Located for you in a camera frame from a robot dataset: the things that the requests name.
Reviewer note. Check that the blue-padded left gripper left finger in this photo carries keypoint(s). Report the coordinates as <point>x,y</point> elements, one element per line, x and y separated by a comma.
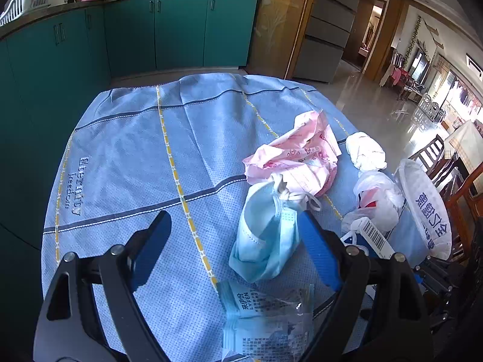
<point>69,326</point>

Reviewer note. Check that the white plastic bag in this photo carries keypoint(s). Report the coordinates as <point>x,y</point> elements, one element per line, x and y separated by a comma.
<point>379,199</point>

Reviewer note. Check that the brown wooden dining chair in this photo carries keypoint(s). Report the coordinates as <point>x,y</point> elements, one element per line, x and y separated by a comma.
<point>460,196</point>

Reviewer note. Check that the white crumpled tissue ball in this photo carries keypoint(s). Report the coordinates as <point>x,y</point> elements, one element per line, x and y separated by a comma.
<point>365,153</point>

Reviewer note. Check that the white barcode label tag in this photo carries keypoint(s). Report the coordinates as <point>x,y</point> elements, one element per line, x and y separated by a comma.
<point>366,237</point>

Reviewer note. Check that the white bag-lined trash bin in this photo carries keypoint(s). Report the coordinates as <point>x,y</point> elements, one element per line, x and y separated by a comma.
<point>427,209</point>

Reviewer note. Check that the light blue checked tablecloth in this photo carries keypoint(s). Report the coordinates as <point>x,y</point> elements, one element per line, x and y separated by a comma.
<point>176,148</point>

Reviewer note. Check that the dining table with cloth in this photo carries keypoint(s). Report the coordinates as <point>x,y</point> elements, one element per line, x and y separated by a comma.
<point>466,143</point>

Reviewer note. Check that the teal kitchen base cabinets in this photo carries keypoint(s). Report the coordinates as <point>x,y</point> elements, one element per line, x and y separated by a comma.
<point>54,61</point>

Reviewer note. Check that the ceiling air conditioner vent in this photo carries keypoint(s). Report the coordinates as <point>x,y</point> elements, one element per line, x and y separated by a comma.
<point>474,67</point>

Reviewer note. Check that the silver grey refrigerator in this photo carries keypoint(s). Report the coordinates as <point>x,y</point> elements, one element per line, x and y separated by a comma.
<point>327,33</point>

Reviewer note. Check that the wooden sliding door frame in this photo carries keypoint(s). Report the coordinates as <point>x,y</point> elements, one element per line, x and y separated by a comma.
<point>278,34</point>

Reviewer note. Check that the light blue face mask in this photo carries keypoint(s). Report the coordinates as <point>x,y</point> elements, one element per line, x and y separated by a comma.
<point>267,233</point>

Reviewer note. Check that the clear printed mask wrapper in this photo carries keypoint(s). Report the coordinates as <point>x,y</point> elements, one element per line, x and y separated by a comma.
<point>260,327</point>

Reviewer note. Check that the pink crumpled plastic wrapper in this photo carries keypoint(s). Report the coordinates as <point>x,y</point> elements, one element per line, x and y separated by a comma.
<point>305,157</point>

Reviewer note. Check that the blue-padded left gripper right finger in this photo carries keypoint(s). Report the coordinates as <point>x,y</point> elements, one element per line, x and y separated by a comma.
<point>398,326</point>

